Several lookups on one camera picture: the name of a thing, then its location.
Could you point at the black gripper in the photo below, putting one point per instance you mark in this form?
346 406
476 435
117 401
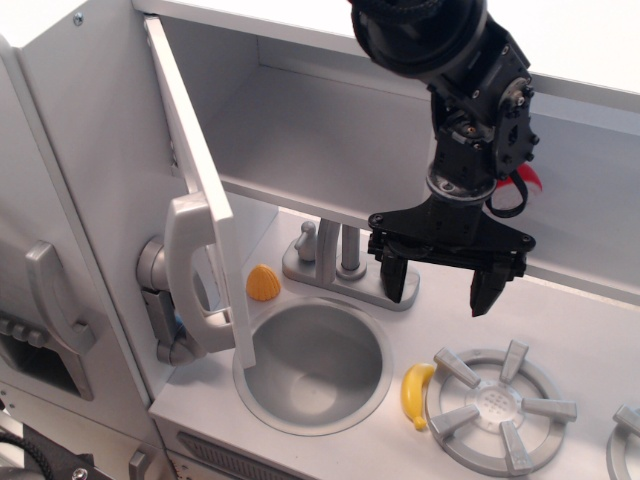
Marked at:
455 235

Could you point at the white microwave door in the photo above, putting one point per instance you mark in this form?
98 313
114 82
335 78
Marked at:
200 220

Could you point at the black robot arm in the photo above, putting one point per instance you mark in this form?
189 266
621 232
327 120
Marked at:
480 87

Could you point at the yellow toy banana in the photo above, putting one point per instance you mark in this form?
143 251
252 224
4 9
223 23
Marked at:
414 383

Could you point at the red white toy cheese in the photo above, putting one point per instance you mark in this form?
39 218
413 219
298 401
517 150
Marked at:
507 196

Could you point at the grey toy faucet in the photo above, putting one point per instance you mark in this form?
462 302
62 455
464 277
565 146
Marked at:
327 255

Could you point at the grey stove burner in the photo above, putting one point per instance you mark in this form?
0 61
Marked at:
627 427
495 412

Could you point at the round silver sink basin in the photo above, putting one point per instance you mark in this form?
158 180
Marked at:
322 367

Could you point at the yellow toy lemon half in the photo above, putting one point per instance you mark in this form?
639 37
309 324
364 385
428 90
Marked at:
262 283

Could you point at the white toy kitchen cabinet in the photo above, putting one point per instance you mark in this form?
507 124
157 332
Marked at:
302 126

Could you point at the grey toy phone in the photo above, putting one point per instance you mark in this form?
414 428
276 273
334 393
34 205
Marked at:
175 345

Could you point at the grey ice dispenser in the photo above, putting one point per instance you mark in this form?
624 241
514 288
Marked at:
34 352

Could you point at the grey oven handle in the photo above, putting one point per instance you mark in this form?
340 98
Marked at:
138 465

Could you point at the grey fridge door handle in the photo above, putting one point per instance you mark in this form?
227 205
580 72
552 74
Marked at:
51 292

